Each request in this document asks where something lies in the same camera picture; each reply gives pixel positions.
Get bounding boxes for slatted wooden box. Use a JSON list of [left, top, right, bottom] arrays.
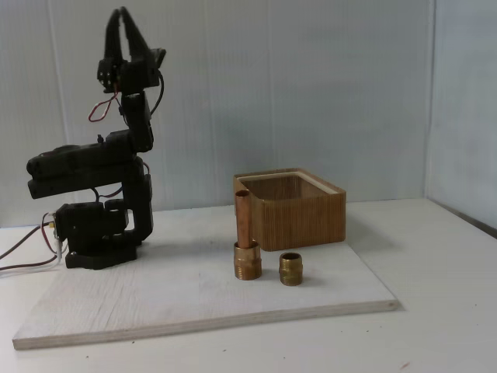
[[232, 168, 347, 252]]

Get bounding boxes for copper pipe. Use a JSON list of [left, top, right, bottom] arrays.
[[237, 189, 254, 249]]

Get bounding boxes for large brass threaded fitting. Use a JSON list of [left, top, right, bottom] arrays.
[[233, 240, 262, 280]]

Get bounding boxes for small brass threaded nipple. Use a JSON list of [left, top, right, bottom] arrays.
[[279, 252, 303, 287]]

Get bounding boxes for white painted plywood board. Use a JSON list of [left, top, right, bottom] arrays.
[[12, 239, 400, 351]]

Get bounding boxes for red white servo wire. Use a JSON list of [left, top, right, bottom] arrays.
[[88, 92, 122, 123]]

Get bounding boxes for red white base wires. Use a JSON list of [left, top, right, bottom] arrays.
[[0, 211, 66, 279]]

